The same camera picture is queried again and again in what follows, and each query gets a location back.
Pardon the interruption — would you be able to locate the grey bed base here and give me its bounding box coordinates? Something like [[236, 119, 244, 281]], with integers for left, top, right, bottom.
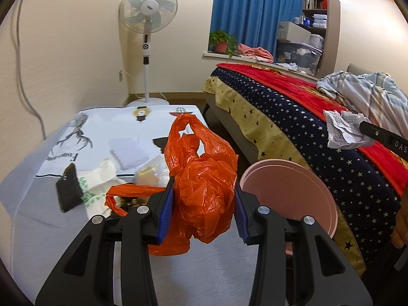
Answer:
[[203, 94, 261, 164]]

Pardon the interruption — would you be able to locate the white green-print plastic bag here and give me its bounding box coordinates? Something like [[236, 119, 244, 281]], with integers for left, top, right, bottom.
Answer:
[[78, 159, 120, 213]]

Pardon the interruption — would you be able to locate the grey bed headboard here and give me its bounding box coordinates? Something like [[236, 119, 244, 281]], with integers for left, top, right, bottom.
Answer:
[[346, 63, 364, 77]]

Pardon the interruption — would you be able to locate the white printed cloth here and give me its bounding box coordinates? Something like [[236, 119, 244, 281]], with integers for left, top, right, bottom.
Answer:
[[34, 105, 205, 180]]

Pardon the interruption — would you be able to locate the pink round bin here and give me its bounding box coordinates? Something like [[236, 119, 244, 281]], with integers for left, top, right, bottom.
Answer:
[[239, 158, 339, 259]]

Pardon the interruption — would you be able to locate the grey wall cable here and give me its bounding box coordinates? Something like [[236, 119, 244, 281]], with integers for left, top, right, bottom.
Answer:
[[14, 0, 49, 141]]

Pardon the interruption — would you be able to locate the grey covered table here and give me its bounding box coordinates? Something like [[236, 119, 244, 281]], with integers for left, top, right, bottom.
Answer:
[[0, 104, 288, 306]]

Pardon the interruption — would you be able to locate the cream plastic bag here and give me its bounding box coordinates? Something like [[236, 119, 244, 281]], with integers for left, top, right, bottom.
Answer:
[[134, 155, 171, 186]]

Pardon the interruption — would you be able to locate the white windowsill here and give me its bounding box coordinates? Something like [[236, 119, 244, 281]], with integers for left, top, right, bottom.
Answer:
[[202, 50, 320, 80]]

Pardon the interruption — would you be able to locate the blue curtain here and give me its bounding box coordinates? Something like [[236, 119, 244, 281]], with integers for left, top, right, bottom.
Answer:
[[208, 0, 303, 62]]

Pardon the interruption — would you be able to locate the white paper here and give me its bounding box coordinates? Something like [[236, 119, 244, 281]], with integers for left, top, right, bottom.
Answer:
[[323, 109, 375, 150]]

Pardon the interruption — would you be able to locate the wooden shelf unit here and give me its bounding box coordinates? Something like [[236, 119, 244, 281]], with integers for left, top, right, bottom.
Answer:
[[300, 0, 340, 81]]

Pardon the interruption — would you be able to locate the beige storage box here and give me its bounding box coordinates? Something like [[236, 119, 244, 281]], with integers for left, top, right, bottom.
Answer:
[[277, 21, 312, 44]]

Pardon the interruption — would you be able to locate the yellow starry bed skirt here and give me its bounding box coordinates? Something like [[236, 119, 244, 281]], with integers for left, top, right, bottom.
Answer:
[[203, 76, 368, 276]]

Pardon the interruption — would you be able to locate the stack of white towels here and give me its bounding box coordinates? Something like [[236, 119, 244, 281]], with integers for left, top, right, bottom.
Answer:
[[311, 13, 328, 28]]

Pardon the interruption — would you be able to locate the pink folded cloth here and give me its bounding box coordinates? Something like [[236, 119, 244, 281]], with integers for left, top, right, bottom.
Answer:
[[236, 43, 275, 63]]

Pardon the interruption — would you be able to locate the white standing fan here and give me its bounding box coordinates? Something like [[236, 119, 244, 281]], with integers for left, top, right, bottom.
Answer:
[[118, 0, 179, 107]]

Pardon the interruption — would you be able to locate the large clear storage bin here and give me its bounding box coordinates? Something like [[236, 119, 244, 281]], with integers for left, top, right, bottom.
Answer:
[[275, 40, 323, 77]]

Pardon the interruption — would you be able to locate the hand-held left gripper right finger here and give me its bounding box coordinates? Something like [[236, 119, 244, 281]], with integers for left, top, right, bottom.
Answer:
[[234, 182, 373, 306]]

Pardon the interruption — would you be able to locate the black gold wrapper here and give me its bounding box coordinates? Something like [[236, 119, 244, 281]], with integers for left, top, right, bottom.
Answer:
[[110, 194, 154, 219]]

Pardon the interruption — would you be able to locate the plaid quilt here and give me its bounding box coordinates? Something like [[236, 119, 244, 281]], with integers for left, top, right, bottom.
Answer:
[[316, 71, 408, 141]]

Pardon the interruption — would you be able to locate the navy starry bed sheet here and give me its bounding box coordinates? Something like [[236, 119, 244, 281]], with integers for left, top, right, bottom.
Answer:
[[212, 68, 406, 256]]

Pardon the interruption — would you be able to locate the person's right hand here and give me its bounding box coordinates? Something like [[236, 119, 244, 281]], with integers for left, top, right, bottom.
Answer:
[[391, 185, 408, 250]]

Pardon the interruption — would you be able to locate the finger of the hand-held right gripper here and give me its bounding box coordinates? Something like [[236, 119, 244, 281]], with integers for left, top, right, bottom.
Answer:
[[360, 118, 392, 145]]

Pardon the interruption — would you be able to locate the small clear lidded box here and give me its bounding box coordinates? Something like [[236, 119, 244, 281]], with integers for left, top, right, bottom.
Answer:
[[309, 33, 325, 50]]

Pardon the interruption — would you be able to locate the knotted orange plastic bag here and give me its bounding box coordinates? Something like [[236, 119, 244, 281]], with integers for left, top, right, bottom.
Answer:
[[105, 183, 166, 218]]

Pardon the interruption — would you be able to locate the potted green plant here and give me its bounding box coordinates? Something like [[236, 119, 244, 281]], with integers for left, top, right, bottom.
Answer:
[[208, 30, 240, 59]]

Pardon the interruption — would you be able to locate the black pouch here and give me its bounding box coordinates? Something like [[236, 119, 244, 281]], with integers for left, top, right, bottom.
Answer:
[[55, 162, 85, 214]]

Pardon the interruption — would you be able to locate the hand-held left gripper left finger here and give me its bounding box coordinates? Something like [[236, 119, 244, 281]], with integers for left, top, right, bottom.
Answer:
[[35, 176, 176, 306]]

